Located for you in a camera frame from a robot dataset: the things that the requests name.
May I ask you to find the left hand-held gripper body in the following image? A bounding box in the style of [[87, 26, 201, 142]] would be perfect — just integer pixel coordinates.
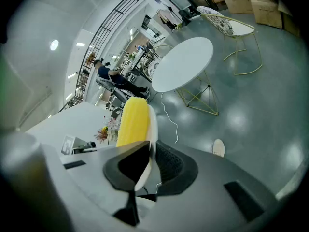
[[61, 135, 98, 156]]

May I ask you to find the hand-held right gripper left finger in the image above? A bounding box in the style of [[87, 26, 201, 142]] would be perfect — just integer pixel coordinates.
[[41, 140, 151, 227]]

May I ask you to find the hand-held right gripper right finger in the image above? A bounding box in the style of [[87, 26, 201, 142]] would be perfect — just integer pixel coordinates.
[[139, 140, 281, 232]]

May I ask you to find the yellow corn cob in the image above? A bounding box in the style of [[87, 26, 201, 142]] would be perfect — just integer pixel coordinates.
[[115, 96, 148, 147]]

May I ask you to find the white oval plate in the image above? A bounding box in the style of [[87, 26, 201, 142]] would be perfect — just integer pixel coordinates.
[[134, 103, 159, 192]]

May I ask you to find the round white table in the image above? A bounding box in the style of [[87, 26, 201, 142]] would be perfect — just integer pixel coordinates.
[[151, 36, 220, 116]]

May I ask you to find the white counter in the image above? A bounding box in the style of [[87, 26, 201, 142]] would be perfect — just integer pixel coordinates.
[[26, 101, 124, 156]]

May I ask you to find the red dried plant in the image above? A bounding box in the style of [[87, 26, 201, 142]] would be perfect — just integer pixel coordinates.
[[94, 129, 107, 144]]

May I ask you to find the person's white shoe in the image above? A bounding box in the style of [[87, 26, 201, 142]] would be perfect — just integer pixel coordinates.
[[212, 139, 226, 158]]

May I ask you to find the grey office chair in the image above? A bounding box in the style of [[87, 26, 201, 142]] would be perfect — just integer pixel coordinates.
[[95, 77, 135, 104]]

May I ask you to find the gold chair round floral cushion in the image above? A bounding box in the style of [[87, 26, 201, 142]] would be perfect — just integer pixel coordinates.
[[142, 44, 175, 80]]

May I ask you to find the black metal railing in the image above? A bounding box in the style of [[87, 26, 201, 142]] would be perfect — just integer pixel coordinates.
[[59, 0, 139, 112]]

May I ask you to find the brown cardboard box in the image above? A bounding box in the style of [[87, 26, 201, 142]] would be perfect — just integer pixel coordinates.
[[281, 10, 301, 38], [249, 0, 284, 29], [223, 0, 254, 15]]

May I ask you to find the white cable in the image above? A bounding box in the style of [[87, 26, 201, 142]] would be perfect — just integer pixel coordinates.
[[160, 92, 179, 144]]

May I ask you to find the gold wire chair white seat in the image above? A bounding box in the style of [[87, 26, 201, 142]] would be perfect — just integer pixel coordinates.
[[196, 5, 263, 76]]

